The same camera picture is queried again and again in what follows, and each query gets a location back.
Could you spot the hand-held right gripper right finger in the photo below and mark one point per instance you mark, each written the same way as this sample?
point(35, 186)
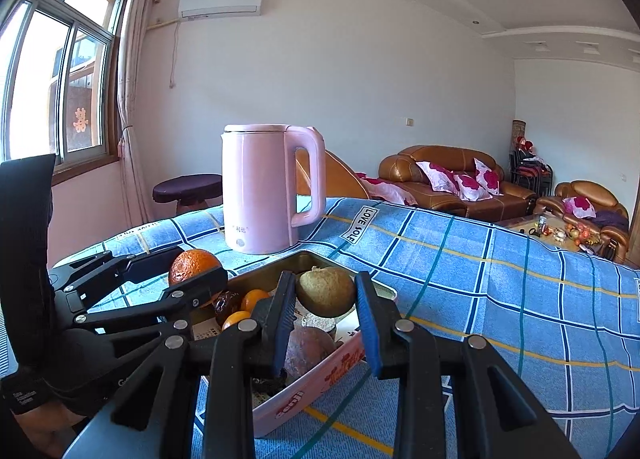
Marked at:
point(370, 334)

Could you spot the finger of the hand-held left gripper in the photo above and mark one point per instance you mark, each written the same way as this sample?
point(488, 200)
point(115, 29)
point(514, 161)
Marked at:
point(200, 286)
point(145, 261)

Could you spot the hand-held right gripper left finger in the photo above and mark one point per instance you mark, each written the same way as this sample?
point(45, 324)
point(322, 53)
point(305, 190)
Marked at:
point(280, 324)

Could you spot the large orange tangerine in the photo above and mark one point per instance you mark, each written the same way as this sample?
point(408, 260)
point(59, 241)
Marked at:
point(192, 261)

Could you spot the dark brown passion fruit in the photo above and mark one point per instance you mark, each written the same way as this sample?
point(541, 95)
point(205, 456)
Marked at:
point(229, 304)

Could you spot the small orange kumquat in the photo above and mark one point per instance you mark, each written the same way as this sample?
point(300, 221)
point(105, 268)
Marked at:
point(255, 300)
point(235, 320)

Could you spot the large purple passion fruit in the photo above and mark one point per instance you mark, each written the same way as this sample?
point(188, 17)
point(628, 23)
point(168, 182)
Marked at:
point(307, 349)

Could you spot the green-brown kiwi fruit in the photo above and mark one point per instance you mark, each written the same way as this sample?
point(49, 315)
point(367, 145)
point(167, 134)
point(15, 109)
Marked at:
point(327, 291)

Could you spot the pink rectangular tin box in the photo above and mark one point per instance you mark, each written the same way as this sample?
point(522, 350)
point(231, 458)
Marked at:
point(325, 379)

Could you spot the person's left hand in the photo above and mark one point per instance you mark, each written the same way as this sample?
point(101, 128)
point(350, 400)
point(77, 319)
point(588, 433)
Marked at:
point(45, 429)

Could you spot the dark purple round stool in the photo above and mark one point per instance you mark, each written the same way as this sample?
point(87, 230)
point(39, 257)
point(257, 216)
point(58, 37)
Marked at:
point(187, 186)

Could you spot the blue plaid tablecloth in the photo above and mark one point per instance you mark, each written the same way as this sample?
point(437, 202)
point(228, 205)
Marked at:
point(475, 289)

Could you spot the pink electric kettle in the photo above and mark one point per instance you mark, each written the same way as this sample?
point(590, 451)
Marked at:
point(260, 189)

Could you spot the pink floral cloth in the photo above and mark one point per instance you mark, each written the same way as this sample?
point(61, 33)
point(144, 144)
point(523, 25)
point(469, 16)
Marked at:
point(390, 189)

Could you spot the pale pink curtain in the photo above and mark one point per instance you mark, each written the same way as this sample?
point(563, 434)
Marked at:
point(132, 114)

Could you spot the brown leather chair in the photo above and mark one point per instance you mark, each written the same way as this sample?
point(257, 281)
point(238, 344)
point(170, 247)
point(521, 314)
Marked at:
point(340, 176)

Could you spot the white magenta floral pillow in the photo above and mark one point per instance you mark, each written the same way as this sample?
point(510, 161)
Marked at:
point(579, 207)
point(437, 176)
point(470, 187)
point(489, 176)

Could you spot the brown leather sofa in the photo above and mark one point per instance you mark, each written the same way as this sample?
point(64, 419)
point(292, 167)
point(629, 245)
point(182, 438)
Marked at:
point(400, 164)

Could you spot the sliding glass window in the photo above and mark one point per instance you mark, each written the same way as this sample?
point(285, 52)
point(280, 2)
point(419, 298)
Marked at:
point(50, 64)

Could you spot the cluttered coffee table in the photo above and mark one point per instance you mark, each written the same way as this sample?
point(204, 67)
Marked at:
point(545, 231)

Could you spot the stacked dark chairs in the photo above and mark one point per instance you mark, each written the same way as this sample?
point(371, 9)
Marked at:
point(530, 171)

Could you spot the tall patterned floor vase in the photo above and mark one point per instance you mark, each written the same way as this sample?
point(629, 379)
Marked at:
point(519, 131)

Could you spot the brown leather armchair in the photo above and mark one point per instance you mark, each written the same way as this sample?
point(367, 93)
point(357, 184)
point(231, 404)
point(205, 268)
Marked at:
point(585, 189)

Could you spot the purple blanket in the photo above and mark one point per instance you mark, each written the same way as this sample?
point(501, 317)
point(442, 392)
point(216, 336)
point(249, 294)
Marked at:
point(610, 219)

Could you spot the white wall air conditioner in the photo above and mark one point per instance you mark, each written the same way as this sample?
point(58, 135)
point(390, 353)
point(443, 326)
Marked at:
point(220, 1)

